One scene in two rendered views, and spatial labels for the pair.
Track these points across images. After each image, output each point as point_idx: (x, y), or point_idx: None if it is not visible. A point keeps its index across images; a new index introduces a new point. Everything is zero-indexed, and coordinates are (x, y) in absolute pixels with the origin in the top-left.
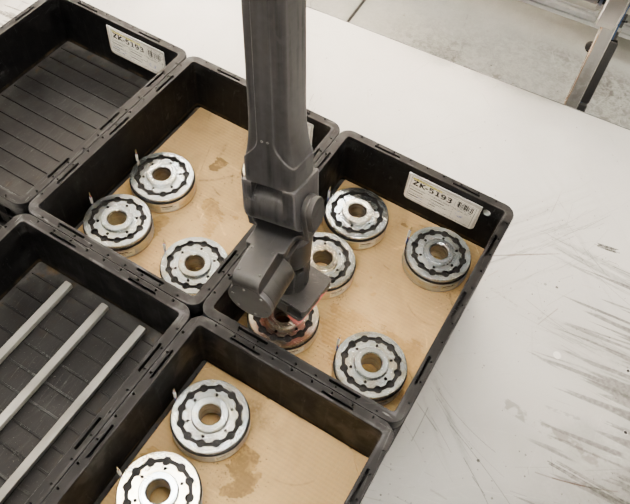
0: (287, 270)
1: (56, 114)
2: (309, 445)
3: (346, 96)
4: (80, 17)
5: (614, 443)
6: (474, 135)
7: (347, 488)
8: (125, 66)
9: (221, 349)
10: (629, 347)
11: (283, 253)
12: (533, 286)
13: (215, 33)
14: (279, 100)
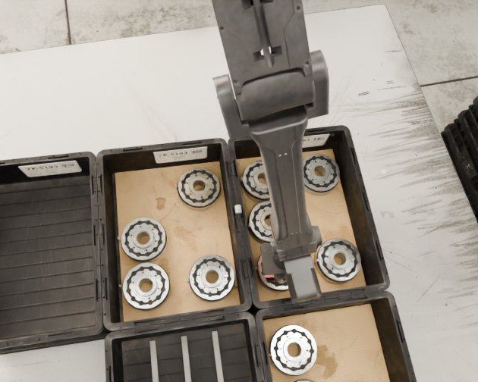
0: (313, 269)
1: (33, 244)
2: (341, 320)
3: (168, 92)
4: None
5: (435, 197)
6: None
7: (373, 326)
8: (43, 179)
9: (275, 315)
10: (409, 142)
11: (313, 267)
12: None
13: (52, 101)
14: (303, 213)
